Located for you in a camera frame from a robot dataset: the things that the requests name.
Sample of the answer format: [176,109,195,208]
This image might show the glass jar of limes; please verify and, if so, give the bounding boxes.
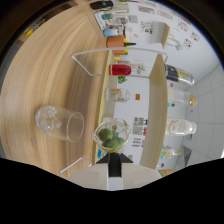
[92,117,130,155]

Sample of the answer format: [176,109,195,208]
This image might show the blue and white cup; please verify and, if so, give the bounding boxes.
[103,28,119,38]

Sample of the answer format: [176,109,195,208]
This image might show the clear bottle with green cap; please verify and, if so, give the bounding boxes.
[159,146,183,160]

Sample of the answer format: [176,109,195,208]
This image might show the ceiling air vent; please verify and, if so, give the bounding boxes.
[182,146,193,166]

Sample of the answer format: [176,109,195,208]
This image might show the large white milk bottle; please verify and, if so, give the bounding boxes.
[164,117,198,137]

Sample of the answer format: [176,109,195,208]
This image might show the clear drinking glass with ice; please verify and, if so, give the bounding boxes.
[34,105,85,144]

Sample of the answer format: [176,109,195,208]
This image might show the clear bottle with orange cap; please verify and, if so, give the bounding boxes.
[105,87,142,103]

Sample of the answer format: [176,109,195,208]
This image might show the clear jar with cork lid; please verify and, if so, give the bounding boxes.
[166,87,198,108]

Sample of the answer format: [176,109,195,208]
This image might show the red liquid glass bottle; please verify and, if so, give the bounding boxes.
[108,63,141,77]

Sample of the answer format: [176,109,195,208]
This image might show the white vase with flowers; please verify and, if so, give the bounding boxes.
[168,34,184,51]

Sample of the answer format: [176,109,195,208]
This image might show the white tray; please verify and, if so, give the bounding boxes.
[94,9,114,29]

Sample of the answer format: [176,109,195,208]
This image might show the yellow small box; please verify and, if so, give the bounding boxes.
[24,28,36,37]

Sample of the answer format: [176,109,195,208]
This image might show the picture frames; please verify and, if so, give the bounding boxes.
[113,3,129,16]

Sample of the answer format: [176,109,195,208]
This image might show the black kettle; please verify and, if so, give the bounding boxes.
[89,0,114,10]

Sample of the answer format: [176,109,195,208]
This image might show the two-tier wooden rack white frame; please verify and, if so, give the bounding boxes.
[59,46,169,174]

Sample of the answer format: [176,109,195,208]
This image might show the wooden wall shelf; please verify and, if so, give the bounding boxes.
[160,22,171,51]

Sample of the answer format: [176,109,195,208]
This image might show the colourful wall stickers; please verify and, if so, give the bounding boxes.
[139,21,156,34]

